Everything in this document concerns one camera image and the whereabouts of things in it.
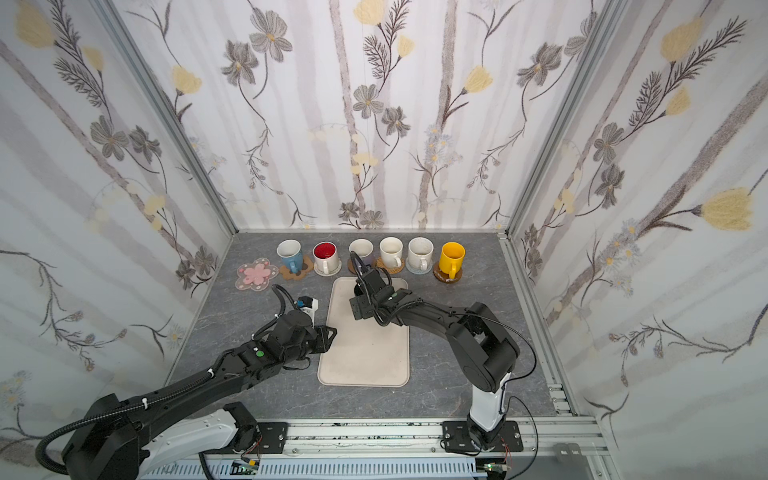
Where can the plain white mug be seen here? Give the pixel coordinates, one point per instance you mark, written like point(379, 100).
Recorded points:
point(391, 251)

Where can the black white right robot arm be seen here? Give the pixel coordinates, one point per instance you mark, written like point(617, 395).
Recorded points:
point(482, 346)

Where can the glossy amber round coaster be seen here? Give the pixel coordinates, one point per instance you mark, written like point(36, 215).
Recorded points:
point(445, 277)

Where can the beige serving tray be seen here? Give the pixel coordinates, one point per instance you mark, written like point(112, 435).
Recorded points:
point(363, 353)

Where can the speckled white mug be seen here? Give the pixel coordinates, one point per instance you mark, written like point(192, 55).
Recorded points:
point(420, 248)

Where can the colourful woven round coaster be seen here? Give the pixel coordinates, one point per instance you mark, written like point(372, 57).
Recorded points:
point(326, 269)

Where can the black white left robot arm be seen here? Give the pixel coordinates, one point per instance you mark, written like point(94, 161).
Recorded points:
point(126, 439)

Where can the grey blue woven coaster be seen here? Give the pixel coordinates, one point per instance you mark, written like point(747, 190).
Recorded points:
point(420, 267)

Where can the aluminium mounting rail frame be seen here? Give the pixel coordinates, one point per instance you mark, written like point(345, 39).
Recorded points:
point(537, 448)

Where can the white mug purple handle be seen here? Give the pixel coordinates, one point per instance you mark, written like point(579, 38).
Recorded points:
point(364, 249)

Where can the brown paw shaped coaster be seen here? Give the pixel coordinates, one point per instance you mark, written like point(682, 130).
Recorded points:
point(306, 268)

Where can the white mug blue handle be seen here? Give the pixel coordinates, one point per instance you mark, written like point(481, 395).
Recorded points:
point(291, 255)

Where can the pink flower shaped coaster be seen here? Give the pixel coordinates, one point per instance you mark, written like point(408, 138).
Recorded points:
point(256, 276)

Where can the yellow mug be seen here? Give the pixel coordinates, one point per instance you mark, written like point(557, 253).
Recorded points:
point(452, 257)

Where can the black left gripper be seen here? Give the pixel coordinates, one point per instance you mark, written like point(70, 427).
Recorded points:
point(324, 337)

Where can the white mug red inside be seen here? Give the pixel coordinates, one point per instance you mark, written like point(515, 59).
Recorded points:
point(327, 251)

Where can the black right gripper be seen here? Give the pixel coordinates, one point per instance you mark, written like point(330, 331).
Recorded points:
point(363, 297)

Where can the white slotted cable duct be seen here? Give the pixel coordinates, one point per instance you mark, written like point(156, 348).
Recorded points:
point(351, 468)

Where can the woven rattan round coaster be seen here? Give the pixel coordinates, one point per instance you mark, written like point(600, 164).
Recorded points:
point(391, 270)

